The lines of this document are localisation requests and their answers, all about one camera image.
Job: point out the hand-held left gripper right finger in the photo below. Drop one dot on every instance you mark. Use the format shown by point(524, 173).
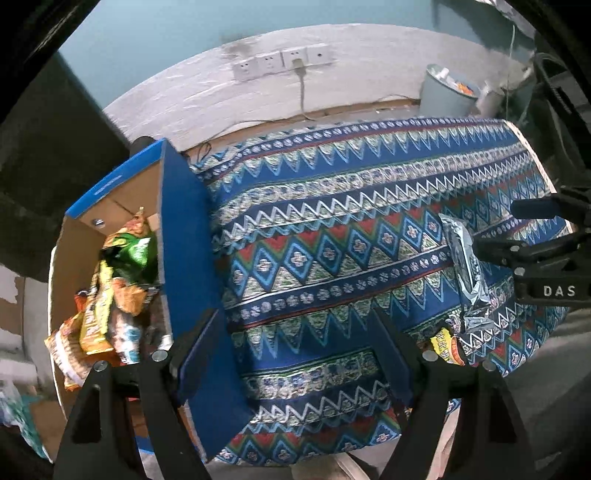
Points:
point(390, 364)

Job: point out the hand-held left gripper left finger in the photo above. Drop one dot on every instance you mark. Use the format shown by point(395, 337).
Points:
point(198, 364)

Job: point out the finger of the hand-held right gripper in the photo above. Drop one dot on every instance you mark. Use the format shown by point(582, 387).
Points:
point(503, 251)
point(538, 207)

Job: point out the silver snack packet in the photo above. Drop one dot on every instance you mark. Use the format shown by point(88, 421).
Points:
point(464, 263)

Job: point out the pile of snack packets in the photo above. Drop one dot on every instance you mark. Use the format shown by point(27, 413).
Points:
point(101, 300)

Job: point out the blue-edged cardboard box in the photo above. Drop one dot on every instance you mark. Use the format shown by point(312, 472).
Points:
point(194, 221)

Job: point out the small yellow orange packet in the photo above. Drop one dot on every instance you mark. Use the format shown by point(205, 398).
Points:
point(445, 346)

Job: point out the grey pipe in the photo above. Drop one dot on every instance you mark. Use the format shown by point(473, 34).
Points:
point(489, 98)

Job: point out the grey trash bin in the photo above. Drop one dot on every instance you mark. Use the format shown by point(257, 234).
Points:
point(443, 99)

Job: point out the blue patterned tablecloth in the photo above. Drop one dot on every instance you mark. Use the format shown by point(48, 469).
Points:
point(346, 207)

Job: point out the brown cardboard piece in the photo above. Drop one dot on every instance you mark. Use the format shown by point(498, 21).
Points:
point(46, 429)

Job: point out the teal patterned bag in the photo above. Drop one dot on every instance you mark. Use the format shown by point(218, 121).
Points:
point(18, 415)

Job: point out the black round object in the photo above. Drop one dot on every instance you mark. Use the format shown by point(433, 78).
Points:
point(141, 144)

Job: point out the dark cabinet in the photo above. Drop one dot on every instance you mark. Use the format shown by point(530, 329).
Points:
point(46, 161)

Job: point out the white power plug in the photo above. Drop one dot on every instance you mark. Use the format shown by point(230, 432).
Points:
point(299, 67)

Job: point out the white wall socket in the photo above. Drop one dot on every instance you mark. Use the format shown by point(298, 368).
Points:
point(269, 63)
point(288, 55)
point(320, 54)
point(244, 69)

